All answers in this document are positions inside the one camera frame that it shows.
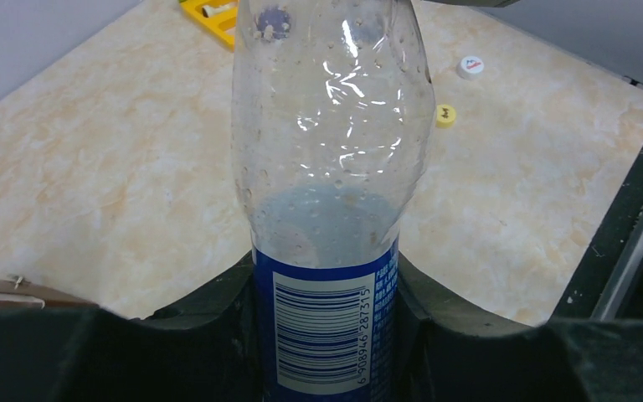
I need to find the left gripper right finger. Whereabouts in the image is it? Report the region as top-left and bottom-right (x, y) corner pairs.
(394, 255), (643, 401)

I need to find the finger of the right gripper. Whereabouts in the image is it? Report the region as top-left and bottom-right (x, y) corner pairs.
(428, 0), (518, 8)

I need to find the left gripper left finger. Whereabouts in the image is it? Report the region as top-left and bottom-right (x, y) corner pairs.
(0, 255), (261, 401)

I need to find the white bottle cap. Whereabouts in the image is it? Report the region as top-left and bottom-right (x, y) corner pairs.
(456, 55), (485, 80)

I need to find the yellow bottle cap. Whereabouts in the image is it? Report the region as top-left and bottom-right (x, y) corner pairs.
(435, 104), (457, 128)

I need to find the blue cap labelled bottle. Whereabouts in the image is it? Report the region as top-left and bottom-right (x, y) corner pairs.
(231, 1), (436, 401)

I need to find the purple cube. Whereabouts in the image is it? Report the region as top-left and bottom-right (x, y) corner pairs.
(255, 5), (291, 42)

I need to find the brown wooden metronome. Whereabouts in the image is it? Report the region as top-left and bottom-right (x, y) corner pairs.
(0, 276), (97, 309)

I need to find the yellow triangular toy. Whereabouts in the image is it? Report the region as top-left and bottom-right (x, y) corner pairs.
(179, 0), (239, 52)

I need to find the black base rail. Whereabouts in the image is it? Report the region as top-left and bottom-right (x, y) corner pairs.
(551, 94), (643, 320)

